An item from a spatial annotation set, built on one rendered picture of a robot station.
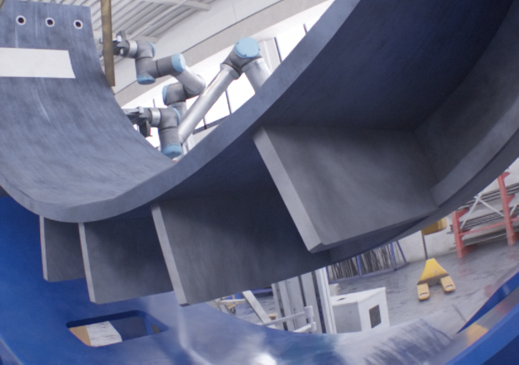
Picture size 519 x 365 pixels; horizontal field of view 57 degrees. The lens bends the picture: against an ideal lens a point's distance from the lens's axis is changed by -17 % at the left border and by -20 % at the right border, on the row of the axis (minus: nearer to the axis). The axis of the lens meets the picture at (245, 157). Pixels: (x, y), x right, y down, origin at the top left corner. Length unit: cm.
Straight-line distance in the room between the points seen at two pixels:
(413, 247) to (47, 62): 1105
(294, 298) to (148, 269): 199
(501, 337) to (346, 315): 259
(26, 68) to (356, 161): 146
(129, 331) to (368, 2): 168
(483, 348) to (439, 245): 1172
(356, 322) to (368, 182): 224
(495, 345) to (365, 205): 38
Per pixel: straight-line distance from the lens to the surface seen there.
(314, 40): 65
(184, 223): 89
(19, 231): 187
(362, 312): 304
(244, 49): 262
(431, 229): 167
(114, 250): 111
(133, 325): 205
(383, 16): 68
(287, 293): 309
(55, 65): 212
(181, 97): 314
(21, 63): 205
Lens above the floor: 128
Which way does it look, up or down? 9 degrees up
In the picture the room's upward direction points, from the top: 12 degrees counter-clockwise
